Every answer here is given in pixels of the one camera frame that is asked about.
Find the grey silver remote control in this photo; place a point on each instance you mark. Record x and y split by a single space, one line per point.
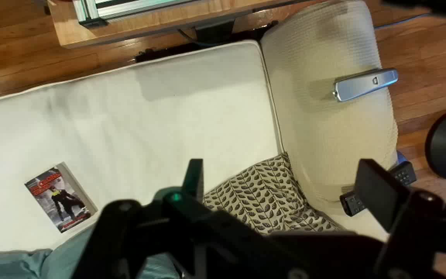
364 84

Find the DVD case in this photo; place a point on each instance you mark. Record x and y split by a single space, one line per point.
57 199

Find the white sofa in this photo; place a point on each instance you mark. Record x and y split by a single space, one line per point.
130 129

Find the leaf patterned cushion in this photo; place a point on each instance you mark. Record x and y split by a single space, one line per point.
263 199

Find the aluminium rail frame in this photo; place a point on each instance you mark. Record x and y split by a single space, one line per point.
85 10

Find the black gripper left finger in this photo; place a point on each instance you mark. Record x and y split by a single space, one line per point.
194 179

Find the teal cushion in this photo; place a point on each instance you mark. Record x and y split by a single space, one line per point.
16 264

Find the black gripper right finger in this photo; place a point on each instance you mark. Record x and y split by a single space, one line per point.
379 195

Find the blue round post base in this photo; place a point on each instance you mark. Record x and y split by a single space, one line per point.
403 157

